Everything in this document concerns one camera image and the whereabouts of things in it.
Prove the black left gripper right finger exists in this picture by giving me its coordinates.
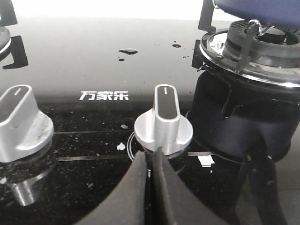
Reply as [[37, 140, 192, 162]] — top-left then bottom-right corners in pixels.
[[151, 147, 227, 225]]

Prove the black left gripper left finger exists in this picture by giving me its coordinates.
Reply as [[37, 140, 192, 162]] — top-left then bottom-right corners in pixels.
[[77, 152, 147, 225]]

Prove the black metal pot support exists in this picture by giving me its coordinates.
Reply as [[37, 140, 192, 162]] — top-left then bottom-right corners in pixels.
[[191, 0, 300, 88]]

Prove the dark blue cooking pot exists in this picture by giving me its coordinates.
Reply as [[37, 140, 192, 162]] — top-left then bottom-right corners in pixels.
[[215, 0, 300, 29]]

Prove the silver right stove knob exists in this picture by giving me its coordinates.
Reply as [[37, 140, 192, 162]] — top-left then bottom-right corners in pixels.
[[134, 84, 193, 156]]

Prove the silver stove knob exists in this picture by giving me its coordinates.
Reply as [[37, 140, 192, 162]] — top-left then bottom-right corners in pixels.
[[134, 84, 193, 156], [0, 84, 54, 163]]

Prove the silver left stove knob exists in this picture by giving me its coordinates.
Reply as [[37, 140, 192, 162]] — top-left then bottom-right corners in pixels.
[[0, 84, 54, 163]]

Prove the black glass gas stove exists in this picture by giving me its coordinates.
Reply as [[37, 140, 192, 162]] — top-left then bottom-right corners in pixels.
[[0, 14, 300, 225]]

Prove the black round gas burner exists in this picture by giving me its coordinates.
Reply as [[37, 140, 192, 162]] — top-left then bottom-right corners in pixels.
[[225, 20, 300, 68]]

